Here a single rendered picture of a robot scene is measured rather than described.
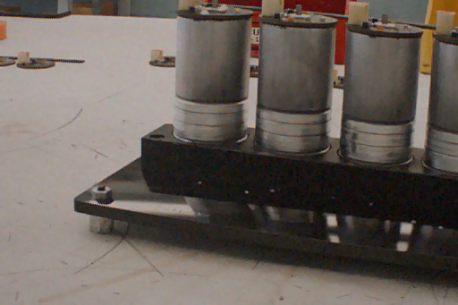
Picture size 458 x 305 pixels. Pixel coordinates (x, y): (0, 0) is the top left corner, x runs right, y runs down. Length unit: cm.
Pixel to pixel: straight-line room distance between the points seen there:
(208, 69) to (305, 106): 3
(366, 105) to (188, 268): 7
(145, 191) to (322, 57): 7
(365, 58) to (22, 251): 12
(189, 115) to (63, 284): 8
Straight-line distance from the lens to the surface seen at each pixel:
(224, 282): 22
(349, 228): 24
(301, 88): 26
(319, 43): 26
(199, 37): 27
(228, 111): 27
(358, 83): 26
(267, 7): 27
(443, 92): 26
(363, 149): 26
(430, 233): 24
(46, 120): 39
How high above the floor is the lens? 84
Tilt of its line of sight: 15 degrees down
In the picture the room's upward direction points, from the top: 2 degrees clockwise
